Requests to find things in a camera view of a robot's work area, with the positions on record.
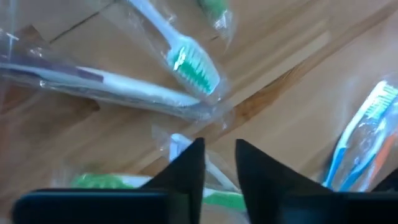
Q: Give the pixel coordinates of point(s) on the bagged items at left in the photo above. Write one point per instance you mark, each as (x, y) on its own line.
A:
(192, 65)

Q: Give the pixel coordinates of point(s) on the orange toothbrush in clear wrapper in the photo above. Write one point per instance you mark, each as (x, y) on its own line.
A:
(385, 149)

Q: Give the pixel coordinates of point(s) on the purple toothbrush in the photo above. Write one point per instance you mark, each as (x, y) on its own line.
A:
(124, 85)

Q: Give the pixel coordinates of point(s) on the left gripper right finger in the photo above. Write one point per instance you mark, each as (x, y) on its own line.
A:
(267, 193)

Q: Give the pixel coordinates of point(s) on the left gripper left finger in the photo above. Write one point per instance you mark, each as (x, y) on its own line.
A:
(186, 186)

